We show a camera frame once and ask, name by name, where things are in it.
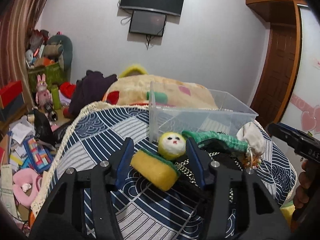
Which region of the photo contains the red plush item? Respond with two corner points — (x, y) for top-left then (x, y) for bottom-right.
(60, 82), (76, 99)

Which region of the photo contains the black gold patterned bag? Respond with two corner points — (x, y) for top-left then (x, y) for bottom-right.
(175, 138), (243, 205)

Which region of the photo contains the dark purple clothing pile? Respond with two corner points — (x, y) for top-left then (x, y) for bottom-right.
(68, 70), (118, 117)

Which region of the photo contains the grey green plush toy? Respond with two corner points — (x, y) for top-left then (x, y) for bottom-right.
(43, 35), (73, 72)

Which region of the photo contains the green knitted sleeve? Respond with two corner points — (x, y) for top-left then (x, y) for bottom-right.
(182, 130), (248, 152)

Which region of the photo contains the green storage box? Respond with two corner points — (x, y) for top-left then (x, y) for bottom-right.
(28, 62), (68, 93)

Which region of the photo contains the black plastic bag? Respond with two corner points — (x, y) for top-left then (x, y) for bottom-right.
(34, 109), (56, 150)

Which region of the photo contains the yellow green sponge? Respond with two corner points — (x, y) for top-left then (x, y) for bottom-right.
(130, 148), (180, 191)

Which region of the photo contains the green bottle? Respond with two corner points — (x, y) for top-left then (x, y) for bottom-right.
(51, 85), (61, 110)

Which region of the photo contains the blue white patterned tablecloth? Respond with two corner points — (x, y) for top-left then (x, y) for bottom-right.
(30, 101), (298, 240)

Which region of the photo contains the pink plush toy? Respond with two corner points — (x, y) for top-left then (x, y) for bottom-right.
(12, 168), (42, 208)

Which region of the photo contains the pink rabbit doll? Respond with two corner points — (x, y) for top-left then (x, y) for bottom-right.
(36, 74), (53, 108)

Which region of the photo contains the small black wall monitor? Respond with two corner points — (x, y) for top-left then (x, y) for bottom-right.
(129, 10), (167, 37)

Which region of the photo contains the beige colourful patch blanket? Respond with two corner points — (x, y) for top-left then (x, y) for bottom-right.
(102, 75), (218, 109)

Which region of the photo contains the striped brown curtain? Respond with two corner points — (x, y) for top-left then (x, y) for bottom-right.
(1, 0), (47, 101)

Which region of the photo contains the colourful striped pencil case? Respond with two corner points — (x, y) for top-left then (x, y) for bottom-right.
(22, 138), (53, 174)

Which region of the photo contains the yellow white felt face ball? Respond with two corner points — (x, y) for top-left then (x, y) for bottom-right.
(158, 132), (186, 160)

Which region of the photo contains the red box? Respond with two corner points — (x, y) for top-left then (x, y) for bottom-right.
(1, 80), (23, 107)

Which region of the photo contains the clear plastic storage box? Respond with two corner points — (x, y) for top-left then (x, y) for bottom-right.
(149, 89), (258, 142)

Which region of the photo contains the white drawstring pouch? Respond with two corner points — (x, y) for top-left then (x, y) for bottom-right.
(236, 122), (265, 157)

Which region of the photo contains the person's right hand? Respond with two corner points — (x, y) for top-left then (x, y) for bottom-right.
(293, 159), (317, 209)

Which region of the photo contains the colourful floral scrunchie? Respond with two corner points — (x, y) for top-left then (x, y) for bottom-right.
(240, 152), (262, 170)

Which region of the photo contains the brown wooden door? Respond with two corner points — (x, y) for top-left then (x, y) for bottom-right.
(251, 24), (297, 127)

